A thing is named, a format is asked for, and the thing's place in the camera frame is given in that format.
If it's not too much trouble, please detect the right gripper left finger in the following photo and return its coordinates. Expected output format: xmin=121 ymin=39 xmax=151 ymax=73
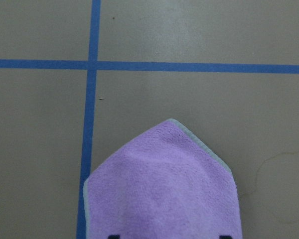
xmin=108 ymin=235 xmax=120 ymax=239

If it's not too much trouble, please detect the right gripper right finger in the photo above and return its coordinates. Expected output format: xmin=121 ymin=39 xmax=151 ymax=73
xmin=219 ymin=235 xmax=232 ymax=239

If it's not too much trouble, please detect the purple microfiber cloth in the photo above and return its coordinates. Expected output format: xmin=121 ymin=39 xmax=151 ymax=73
xmin=83 ymin=119 xmax=243 ymax=239

